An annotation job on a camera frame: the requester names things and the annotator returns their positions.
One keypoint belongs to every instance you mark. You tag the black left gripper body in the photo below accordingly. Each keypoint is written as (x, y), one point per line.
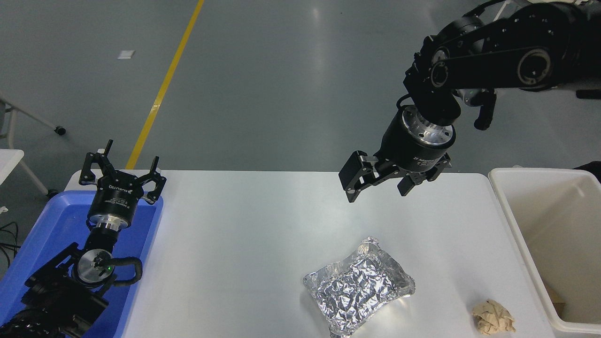
(115, 199)

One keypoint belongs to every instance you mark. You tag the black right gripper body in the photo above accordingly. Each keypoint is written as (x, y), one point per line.
(407, 148)

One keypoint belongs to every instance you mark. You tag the foil plate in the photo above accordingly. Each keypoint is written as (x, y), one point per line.
(359, 286)

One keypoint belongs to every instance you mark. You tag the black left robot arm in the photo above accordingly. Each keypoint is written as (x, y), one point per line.
(56, 295)

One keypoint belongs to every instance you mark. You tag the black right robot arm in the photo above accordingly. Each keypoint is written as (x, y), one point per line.
(497, 56)

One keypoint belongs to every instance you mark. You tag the blue plastic tray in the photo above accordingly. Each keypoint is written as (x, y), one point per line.
(56, 220)

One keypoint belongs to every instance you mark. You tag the small white table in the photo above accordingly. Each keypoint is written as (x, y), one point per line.
(9, 162)

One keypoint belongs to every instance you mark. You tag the white paper scrap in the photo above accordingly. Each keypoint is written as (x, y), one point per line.
(126, 54)

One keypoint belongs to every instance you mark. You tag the large pale plastic bin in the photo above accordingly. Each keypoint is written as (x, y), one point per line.
(540, 220)

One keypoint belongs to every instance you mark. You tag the crumpled tan paper ball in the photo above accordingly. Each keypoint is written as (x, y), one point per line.
(493, 318)

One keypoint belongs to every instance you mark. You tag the black bulky object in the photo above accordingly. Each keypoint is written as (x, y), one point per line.
(592, 170)

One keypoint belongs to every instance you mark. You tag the white frame with caster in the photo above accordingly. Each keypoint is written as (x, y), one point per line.
(33, 118)

